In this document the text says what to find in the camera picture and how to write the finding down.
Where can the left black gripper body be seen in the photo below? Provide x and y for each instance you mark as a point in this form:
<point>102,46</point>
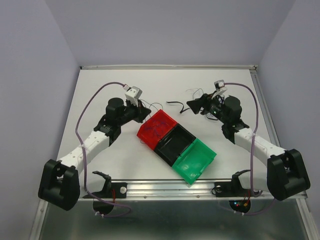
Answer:
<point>130,112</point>

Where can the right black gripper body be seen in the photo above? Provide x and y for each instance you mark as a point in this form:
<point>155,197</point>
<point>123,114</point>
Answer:
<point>213,107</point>

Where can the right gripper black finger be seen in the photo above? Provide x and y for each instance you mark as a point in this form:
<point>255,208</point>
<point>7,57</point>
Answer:
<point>205,97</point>
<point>196,106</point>

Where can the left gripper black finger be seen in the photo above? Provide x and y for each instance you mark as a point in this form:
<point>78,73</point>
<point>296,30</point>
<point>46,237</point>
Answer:
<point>140,118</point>
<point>145,112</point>

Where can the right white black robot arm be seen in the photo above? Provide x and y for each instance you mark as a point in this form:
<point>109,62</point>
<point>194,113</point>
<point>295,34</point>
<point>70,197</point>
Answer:
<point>285,174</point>

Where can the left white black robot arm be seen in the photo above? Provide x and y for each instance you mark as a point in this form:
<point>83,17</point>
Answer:
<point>60,184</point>

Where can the red plastic bin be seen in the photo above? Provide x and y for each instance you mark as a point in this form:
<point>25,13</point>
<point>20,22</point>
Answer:
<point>156,128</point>

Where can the black plastic bin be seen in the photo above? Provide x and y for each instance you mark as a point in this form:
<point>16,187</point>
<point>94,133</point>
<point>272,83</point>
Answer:
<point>173,144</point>

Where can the green plastic bin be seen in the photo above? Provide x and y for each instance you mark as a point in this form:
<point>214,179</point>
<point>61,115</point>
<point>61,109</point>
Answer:
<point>193,161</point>

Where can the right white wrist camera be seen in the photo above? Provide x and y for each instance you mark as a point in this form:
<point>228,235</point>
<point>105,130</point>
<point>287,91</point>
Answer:
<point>220,87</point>

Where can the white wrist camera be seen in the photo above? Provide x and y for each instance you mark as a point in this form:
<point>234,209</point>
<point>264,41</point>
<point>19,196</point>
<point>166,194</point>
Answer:
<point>220,87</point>
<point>132,94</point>

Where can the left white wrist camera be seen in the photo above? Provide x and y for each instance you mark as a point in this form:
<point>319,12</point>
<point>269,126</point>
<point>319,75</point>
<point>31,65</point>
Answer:
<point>132,94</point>

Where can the aluminium front rail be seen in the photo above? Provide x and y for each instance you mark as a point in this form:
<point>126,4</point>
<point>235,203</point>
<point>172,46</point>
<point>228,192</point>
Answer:
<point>167,190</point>

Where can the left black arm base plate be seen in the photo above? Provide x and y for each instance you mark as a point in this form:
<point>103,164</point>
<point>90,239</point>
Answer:
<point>107,188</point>

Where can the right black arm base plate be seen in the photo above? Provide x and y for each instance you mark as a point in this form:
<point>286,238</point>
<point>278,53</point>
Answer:
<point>230,187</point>

